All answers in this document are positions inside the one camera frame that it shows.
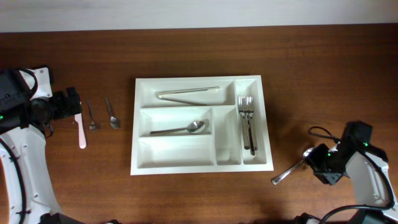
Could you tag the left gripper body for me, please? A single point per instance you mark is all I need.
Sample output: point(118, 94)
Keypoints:
point(61, 106)

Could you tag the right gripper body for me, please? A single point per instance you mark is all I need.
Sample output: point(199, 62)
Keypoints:
point(328, 168)

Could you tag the small thin teaspoon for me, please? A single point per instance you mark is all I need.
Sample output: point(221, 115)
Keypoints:
point(93, 126)

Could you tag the small steel teaspoon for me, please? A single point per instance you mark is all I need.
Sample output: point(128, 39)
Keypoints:
point(114, 121)

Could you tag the large steel spoon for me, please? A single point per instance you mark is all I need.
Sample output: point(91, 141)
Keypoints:
point(194, 127)
point(277, 179)

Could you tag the steel tongs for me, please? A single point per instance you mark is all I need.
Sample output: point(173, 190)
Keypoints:
point(185, 96)

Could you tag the steel fork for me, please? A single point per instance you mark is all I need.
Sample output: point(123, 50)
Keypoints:
point(254, 130)
point(244, 123)

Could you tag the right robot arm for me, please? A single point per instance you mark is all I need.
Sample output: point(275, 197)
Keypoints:
point(365, 165)

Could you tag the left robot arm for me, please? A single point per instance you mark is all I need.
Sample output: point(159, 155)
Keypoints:
point(28, 106)

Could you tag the white cutlery tray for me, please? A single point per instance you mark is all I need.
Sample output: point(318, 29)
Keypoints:
point(218, 148)

